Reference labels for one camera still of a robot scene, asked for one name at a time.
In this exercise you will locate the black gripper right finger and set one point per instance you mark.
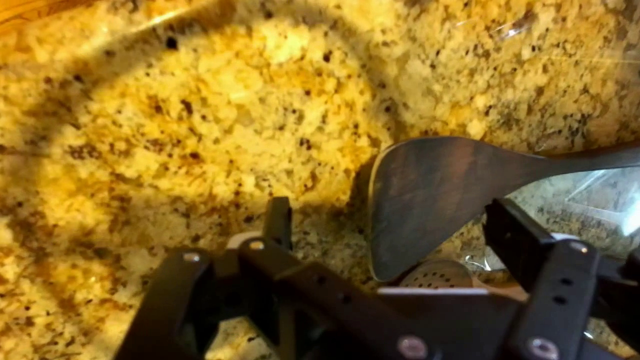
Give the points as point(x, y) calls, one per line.
point(560, 293)

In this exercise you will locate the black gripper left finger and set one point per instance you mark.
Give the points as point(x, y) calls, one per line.
point(200, 306)

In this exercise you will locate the dark wooden spatula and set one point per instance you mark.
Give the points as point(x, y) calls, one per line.
point(433, 192)

